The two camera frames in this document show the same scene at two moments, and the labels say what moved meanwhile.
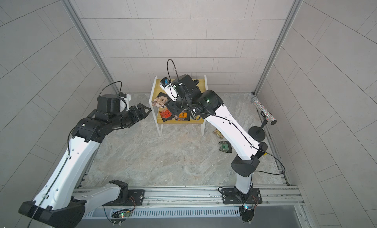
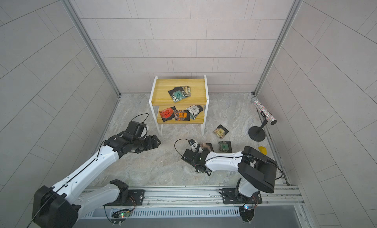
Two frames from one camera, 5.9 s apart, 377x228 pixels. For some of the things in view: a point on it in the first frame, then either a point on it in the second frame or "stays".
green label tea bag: x=225 y=146 stays
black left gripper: x=138 y=116 to x=151 y=145
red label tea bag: x=166 y=115 stays
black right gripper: x=175 y=106 to x=203 y=152
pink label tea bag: x=160 y=101 to x=207 y=146
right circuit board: x=247 y=213 stays
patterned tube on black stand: x=257 y=133 stays
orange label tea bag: x=182 y=115 stays
